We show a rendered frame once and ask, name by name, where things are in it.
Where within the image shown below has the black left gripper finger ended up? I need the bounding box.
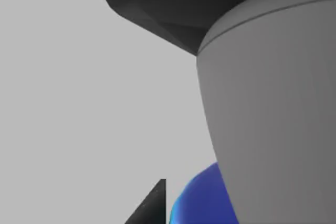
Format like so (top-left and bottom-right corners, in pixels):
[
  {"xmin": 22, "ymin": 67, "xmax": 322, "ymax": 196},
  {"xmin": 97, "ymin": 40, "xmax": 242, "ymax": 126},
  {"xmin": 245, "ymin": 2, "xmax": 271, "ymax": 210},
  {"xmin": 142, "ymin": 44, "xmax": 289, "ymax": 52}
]
[{"xmin": 123, "ymin": 178, "xmax": 167, "ymax": 224}]

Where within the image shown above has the blue rounded object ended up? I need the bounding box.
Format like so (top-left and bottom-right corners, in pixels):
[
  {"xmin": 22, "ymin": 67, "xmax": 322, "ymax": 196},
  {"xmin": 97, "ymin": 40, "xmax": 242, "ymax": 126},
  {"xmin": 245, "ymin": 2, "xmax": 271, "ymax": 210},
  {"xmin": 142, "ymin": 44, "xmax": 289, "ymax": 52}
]
[{"xmin": 169, "ymin": 161, "xmax": 240, "ymax": 224}]

